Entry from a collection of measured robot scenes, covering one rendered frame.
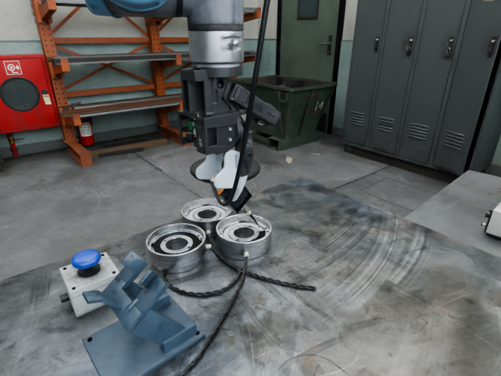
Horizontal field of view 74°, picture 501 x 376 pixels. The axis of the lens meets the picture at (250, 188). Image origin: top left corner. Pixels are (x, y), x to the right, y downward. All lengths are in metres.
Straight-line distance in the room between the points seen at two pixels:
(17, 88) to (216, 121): 3.62
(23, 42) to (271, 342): 3.98
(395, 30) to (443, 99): 0.73
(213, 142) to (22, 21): 3.84
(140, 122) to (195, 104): 4.10
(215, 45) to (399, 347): 0.46
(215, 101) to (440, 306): 0.45
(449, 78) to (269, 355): 2.93
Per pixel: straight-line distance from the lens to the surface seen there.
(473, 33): 3.14
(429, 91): 3.28
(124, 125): 4.52
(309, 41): 4.67
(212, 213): 0.73
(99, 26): 4.39
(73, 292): 0.55
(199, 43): 0.47
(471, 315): 0.61
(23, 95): 4.03
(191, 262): 0.59
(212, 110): 0.48
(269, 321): 0.51
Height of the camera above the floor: 1.17
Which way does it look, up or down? 25 degrees down
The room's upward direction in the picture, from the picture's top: straight up
